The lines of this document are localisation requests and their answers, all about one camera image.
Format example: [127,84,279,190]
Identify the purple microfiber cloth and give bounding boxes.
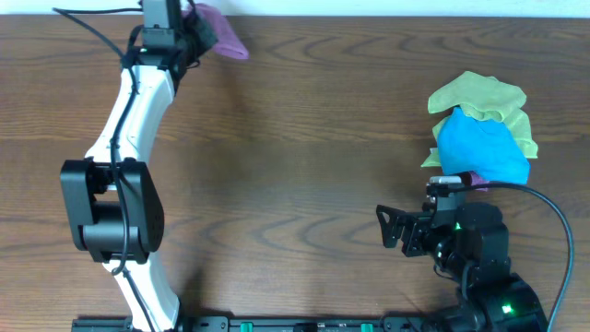
[182,3,250,60]

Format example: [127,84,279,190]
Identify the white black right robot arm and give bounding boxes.
[376,203,549,332]

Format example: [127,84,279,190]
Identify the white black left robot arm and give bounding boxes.
[60,1,217,331]

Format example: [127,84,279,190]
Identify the blue microfiber cloth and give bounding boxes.
[437,107,530,184]

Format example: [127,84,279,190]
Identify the green microfiber cloth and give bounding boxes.
[422,71,538,167]

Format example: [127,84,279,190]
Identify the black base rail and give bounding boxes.
[71,316,546,332]

